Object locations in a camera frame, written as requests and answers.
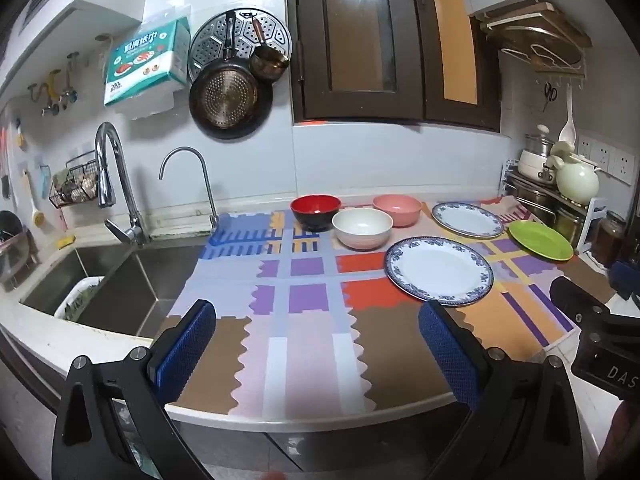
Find colourful patterned mat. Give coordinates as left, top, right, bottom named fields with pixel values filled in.
left=162, top=199, right=613, bottom=418

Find wooden cutting board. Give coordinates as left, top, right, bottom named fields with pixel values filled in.
left=480, top=2, right=593, bottom=73

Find green plate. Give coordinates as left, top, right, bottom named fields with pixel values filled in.
left=508, top=220, right=574, bottom=261

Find pink bowl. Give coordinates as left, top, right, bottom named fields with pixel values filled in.
left=372, top=195, right=423, bottom=228

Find small brass saucepan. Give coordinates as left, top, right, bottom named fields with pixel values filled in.
left=249, top=17, right=291, bottom=82

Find black frying pan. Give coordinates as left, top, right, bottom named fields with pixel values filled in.
left=189, top=12, right=274, bottom=140

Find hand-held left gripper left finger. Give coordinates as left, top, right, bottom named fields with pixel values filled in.
left=51, top=299, right=217, bottom=480

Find round perforated steamer tray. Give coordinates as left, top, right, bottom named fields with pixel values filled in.
left=189, top=7, right=292, bottom=83

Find red and black bowl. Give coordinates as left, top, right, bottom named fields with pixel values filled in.
left=290, top=195, right=343, bottom=233

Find yellow headed dish brush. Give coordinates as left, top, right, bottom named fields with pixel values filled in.
left=22, top=167, right=46, bottom=226

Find white wall socket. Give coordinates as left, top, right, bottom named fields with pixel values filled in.
left=607, top=145, right=636, bottom=183
left=578, top=136, right=612, bottom=171

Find glass jar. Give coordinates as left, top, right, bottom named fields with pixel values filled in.
left=592, top=211, right=627, bottom=267

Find cream cooking pot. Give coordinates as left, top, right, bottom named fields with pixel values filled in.
left=517, top=149, right=557, bottom=184

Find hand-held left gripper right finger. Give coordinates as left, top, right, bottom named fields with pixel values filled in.
left=418, top=300, right=588, bottom=480

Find white pot rack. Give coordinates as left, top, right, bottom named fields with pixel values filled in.
left=501, top=159, right=608, bottom=253

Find tissue paper pack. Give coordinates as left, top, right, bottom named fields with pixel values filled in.
left=103, top=4, right=192, bottom=121

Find white ladle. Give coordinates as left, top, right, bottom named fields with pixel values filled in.
left=558, top=85, right=578, bottom=143

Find stainless steel pot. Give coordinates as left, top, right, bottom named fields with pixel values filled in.
left=552, top=205, right=583, bottom=248
left=507, top=182, right=556, bottom=226

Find white wire rack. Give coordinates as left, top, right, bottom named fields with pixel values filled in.
left=482, top=10, right=588, bottom=81

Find black wire wall basket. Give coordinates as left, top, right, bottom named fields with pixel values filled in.
left=48, top=151, right=101, bottom=208

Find blue floral white plate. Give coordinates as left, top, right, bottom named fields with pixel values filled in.
left=384, top=236, right=495, bottom=307
left=431, top=202, right=505, bottom=239

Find chrome pull-down faucet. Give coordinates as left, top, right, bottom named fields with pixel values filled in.
left=95, top=121, right=151, bottom=247

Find cream kettle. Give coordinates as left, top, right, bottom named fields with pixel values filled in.
left=545, top=141, right=601, bottom=206

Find thin gooseneck faucet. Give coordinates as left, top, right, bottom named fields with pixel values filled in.
left=159, top=147, right=219, bottom=233

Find stainless steel sink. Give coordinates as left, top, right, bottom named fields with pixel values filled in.
left=20, top=245, right=208, bottom=338

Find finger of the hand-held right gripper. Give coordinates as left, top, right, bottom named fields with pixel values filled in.
left=550, top=277, right=612, bottom=334

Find white bowl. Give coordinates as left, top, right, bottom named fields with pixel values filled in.
left=332, top=208, right=394, bottom=251

